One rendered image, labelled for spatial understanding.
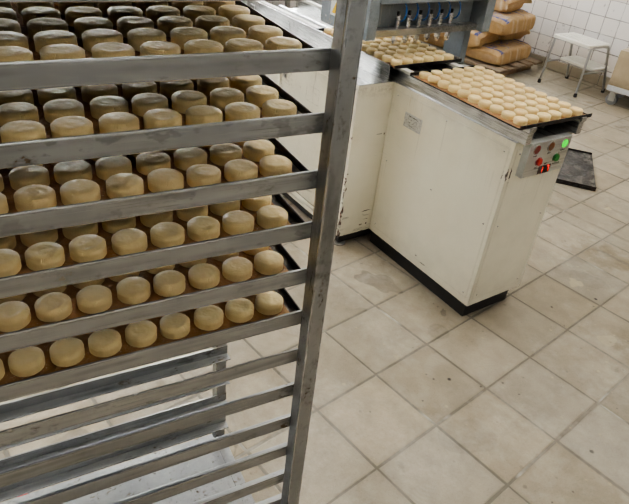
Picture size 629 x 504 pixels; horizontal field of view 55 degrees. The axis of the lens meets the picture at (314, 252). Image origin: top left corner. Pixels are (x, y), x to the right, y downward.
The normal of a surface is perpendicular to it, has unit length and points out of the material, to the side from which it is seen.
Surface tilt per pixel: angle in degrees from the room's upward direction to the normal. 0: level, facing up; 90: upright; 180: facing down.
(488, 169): 90
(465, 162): 90
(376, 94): 90
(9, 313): 0
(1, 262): 0
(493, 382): 0
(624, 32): 90
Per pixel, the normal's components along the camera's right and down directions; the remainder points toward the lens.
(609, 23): -0.75, 0.30
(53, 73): 0.46, 0.53
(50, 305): 0.10, -0.83
